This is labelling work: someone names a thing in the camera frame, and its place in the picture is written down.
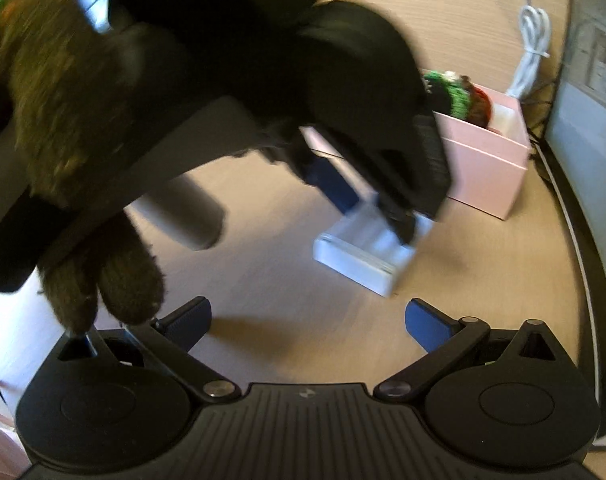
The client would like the pink cardboard box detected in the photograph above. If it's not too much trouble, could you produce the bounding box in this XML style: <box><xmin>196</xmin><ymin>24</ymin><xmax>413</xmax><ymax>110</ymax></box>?
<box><xmin>435</xmin><ymin>86</ymin><xmax>531</xmax><ymax>220</ymax></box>

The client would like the brown fuzzy sleeve forearm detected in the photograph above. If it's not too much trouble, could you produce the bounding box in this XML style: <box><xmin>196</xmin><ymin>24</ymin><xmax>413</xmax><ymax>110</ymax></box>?
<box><xmin>0</xmin><ymin>0</ymin><xmax>165</xmax><ymax>335</ymax></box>

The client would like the crochet green flower toy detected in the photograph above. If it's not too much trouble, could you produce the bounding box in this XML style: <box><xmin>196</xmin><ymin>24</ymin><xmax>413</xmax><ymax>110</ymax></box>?
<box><xmin>422</xmin><ymin>70</ymin><xmax>493</xmax><ymax>128</ymax></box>

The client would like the white battery charger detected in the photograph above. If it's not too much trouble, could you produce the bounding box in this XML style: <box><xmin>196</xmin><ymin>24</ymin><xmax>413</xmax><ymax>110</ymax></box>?
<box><xmin>312</xmin><ymin>202</ymin><xmax>434</xmax><ymax>297</ymax></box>

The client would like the bundled white cable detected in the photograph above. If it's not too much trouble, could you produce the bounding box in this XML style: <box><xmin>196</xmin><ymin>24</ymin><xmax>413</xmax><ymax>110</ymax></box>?
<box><xmin>504</xmin><ymin>4</ymin><xmax>554</xmax><ymax>101</ymax></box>

